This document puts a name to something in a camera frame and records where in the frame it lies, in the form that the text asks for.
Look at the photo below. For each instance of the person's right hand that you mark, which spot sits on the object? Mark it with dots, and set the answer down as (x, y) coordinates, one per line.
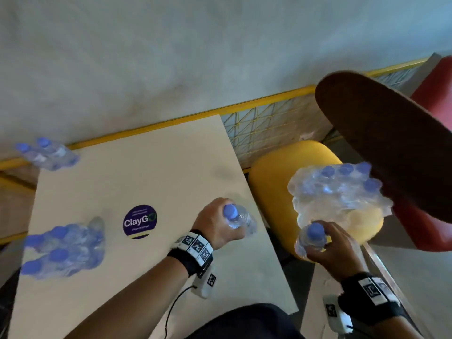
(342, 257)

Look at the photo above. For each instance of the person's left hand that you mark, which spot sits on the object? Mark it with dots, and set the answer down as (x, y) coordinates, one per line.
(212, 225)

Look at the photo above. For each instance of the person's right thumb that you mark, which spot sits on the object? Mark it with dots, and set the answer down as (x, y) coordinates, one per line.
(317, 255)

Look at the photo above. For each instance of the person's left thumb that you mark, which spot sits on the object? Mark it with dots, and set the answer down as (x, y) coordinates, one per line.
(233, 237)

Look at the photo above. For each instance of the clear blue-capped water bottle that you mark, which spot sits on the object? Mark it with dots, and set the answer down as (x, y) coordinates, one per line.
(243, 220)
(310, 240)
(58, 151)
(40, 159)

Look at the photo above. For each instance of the person's left forearm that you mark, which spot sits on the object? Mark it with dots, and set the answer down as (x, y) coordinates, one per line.
(134, 300)

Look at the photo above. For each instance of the person's right forearm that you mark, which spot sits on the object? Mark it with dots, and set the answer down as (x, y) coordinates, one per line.
(395, 330)

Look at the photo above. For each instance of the black left wristband with markers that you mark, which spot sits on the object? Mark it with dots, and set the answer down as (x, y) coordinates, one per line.
(183, 259)

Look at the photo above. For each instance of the black wristband with markers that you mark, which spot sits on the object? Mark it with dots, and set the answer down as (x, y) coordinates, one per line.
(183, 259)
(360, 303)

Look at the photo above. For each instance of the yellow chair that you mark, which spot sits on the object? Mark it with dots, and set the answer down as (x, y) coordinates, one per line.
(272, 187)

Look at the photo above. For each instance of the plastic-wrapped pack of water bottles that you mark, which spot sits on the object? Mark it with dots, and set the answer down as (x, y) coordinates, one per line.
(335, 194)

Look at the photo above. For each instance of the black right wristband with markers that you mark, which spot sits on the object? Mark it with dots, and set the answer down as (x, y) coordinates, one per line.
(360, 303)

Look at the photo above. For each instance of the person's dark clothing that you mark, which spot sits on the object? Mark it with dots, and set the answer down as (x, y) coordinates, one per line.
(243, 324)

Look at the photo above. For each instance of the round purple sticker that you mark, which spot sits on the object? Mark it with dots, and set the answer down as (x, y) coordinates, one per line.
(140, 221)

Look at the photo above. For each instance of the dark brown rounded board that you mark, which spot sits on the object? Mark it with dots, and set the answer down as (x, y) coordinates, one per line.
(388, 144)

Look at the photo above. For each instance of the loose group of water bottles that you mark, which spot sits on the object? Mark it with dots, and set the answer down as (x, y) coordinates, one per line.
(67, 250)

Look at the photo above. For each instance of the red chair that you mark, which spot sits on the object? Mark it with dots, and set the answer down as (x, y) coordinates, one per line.
(434, 91)

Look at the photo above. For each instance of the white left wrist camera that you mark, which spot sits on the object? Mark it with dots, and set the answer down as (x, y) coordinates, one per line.
(204, 285)

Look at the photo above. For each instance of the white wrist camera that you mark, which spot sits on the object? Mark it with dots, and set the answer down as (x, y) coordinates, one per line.
(335, 314)
(204, 285)

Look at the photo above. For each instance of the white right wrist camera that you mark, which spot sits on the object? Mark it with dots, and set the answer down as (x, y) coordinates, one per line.
(335, 314)

